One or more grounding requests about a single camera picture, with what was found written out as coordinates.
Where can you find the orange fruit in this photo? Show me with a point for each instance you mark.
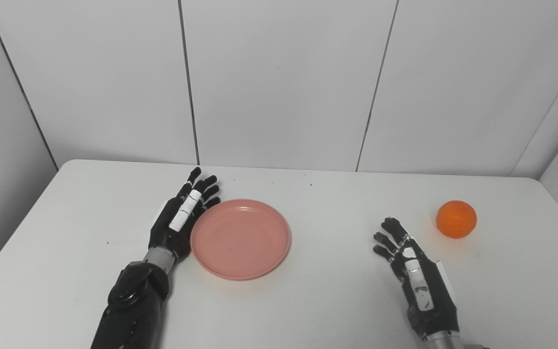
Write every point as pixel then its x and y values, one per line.
pixel 456 219

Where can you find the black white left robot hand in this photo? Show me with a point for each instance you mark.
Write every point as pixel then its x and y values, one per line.
pixel 170 232

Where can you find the pink round plate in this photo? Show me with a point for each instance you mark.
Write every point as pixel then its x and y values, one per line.
pixel 240 240

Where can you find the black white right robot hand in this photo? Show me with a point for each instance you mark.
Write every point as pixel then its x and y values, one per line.
pixel 429 295

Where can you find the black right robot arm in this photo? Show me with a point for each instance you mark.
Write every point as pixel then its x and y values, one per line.
pixel 443 341

